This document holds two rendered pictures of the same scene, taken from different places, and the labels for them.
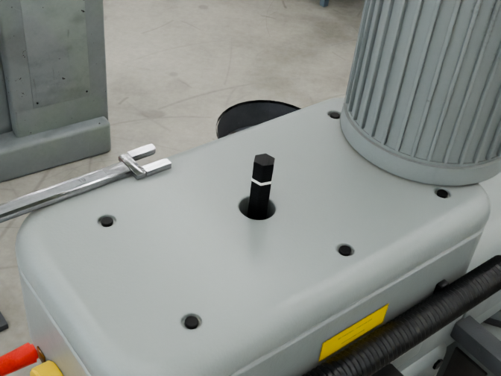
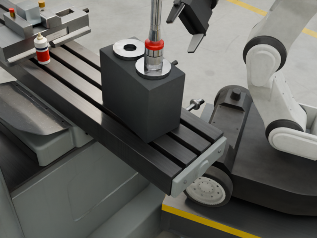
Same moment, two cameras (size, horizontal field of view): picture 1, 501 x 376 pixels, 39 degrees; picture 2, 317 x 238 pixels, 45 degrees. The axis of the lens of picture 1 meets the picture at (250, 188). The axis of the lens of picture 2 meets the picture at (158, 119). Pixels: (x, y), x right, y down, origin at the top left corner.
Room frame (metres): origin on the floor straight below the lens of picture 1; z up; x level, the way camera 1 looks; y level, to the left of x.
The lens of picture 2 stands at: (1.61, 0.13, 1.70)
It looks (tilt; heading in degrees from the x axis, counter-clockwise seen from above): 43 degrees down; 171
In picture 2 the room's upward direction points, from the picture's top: 4 degrees clockwise
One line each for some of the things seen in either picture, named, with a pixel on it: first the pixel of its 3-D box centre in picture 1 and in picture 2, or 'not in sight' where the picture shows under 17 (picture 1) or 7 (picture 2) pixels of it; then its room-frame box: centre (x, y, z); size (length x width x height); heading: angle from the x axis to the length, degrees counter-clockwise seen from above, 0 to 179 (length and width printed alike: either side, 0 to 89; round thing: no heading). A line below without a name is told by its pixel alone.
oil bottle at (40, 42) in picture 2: not in sight; (41, 47); (0.49, -0.10, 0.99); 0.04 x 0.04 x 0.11
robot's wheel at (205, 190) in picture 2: not in sight; (206, 185); (0.72, 0.48, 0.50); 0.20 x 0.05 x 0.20; 64
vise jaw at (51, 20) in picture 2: not in sight; (43, 14); (0.34, -0.10, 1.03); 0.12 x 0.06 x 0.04; 40
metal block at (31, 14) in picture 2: not in sight; (28, 13); (0.38, -0.14, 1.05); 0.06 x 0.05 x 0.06; 40
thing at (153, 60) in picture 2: not in sight; (153, 55); (0.81, 0.23, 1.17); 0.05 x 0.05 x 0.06
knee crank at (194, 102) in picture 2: not in sight; (189, 108); (0.28, 0.48, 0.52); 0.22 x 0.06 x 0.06; 132
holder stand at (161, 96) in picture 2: not in sight; (140, 86); (0.77, 0.20, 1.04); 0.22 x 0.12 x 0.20; 33
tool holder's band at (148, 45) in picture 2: not in sight; (154, 43); (0.81, 0.23, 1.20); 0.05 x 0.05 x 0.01
